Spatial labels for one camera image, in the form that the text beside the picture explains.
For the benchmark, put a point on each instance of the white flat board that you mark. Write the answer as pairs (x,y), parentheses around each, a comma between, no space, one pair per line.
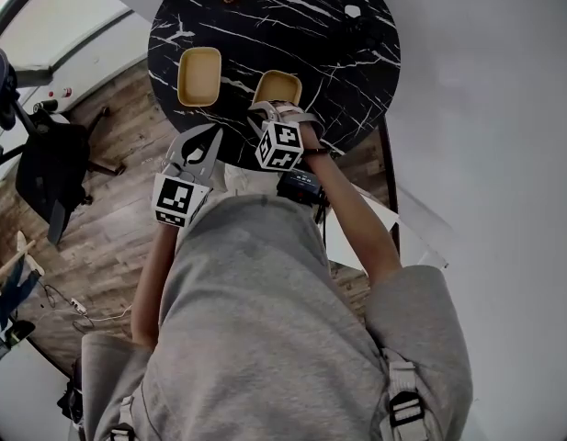
(345,246)

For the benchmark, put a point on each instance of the dark framed window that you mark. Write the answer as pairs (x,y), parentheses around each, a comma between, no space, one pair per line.
(58,21)

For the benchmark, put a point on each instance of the blue denim cloth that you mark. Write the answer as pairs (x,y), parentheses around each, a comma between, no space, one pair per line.
(16,292)

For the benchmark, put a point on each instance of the black bag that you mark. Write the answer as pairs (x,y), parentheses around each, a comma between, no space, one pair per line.
(71,393)

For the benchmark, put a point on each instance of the small red white object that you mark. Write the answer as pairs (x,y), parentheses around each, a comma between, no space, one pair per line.
(62,93)

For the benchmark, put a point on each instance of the black electronic device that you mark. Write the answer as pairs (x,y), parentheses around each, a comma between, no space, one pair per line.
(14,338)

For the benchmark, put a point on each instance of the person's grey shirt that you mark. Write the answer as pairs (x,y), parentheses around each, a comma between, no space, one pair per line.
(264,320)

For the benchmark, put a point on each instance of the dark brown wooden rail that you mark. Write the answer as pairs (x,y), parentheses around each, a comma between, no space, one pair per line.
(389,177)

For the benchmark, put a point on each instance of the yellow tray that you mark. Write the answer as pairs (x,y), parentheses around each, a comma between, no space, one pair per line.
(276,87)
(199,78)

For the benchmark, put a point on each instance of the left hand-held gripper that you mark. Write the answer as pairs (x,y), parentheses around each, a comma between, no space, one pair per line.
(175,200)

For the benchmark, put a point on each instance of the large white panel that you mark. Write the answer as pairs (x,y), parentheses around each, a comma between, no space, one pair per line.
(421,241)

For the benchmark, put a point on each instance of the white power strip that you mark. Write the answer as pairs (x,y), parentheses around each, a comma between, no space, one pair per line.
(78,305)

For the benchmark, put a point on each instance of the black marble round table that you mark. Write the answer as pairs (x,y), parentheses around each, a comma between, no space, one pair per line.
(283,30)

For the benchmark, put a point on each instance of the light wooden stand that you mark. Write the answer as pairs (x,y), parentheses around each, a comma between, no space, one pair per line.
(16,257)

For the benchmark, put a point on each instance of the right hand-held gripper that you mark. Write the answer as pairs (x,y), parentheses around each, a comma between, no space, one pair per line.
(280,147)

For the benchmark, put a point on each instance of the person's white trousers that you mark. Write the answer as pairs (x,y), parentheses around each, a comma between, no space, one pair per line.
(246,179)

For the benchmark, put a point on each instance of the person's right hand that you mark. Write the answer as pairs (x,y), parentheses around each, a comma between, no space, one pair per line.
(313,136)

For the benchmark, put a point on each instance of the person's right forearm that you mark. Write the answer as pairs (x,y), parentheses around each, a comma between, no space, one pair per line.
(352,209)

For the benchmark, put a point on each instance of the person's left forearm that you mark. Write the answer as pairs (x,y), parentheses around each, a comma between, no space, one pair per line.
(152,283)

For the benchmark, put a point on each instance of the black electronic box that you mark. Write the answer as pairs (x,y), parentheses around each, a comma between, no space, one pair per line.
(301,184)

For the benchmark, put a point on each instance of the black office chair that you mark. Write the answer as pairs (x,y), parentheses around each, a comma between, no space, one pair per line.
(53,168)

